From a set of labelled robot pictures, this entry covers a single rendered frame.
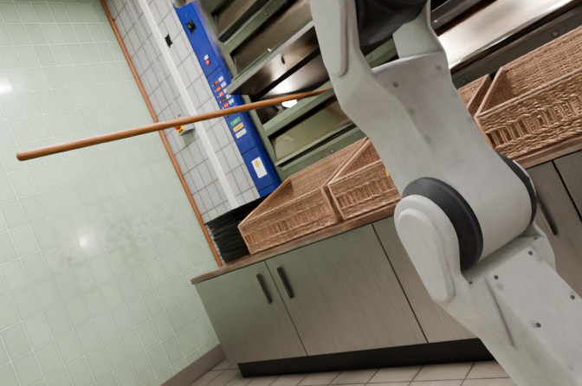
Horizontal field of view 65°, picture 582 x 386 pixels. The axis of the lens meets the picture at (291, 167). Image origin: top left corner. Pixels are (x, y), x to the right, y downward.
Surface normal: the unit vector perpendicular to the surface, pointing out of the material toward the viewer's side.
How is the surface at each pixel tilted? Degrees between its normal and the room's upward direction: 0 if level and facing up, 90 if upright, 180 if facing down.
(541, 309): 65
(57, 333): 90
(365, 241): 90
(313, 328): 90
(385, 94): 114
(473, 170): 70
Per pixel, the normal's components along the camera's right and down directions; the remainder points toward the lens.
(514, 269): 0.14, -0.59
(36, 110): 0.65, -0.35
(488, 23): -0.74, -0.08
